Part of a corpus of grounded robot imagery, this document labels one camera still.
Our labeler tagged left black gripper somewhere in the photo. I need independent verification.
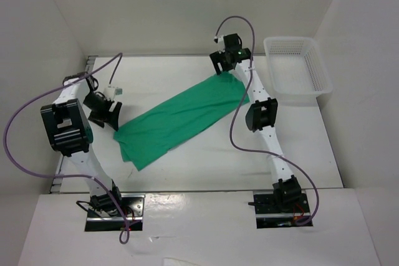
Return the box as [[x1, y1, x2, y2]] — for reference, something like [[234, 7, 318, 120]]
[[82, 92, 122, 131]]

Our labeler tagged green tank top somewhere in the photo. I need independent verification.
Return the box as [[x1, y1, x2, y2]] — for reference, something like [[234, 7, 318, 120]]
[[113, 73, 246, 171]]

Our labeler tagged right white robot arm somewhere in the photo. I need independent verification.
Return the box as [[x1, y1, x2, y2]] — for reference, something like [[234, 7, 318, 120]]
[[209, 34, 302, 212]]

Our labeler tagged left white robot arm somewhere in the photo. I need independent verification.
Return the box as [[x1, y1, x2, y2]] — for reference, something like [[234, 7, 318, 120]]
[[41, 72, 124, 216]]

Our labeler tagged white plastic mesh basket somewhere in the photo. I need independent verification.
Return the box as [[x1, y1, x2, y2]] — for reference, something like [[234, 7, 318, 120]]
[[263, 36, 333, 102]]

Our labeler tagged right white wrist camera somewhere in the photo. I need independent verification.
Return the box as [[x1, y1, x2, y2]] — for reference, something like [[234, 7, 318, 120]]
[[213, 35, 227, 53]]

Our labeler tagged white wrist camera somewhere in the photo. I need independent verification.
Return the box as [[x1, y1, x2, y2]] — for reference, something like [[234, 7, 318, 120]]
[[103, 85, 123, 101], [213, 35, 227, 53]]

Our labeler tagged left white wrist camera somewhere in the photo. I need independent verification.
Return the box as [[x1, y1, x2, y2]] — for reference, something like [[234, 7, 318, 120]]
[[103, 85, 123, 101]]

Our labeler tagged aluminium table edge rail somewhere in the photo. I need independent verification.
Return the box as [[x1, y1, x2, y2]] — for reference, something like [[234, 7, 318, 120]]
[[49, 55, 98, 194]]

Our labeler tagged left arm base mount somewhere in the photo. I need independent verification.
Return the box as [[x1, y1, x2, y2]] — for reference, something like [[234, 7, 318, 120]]
[[75, 193, 145, 232]]

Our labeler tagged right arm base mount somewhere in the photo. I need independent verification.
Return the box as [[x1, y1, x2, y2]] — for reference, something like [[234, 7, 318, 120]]
[[248, 192, 311, 229]]

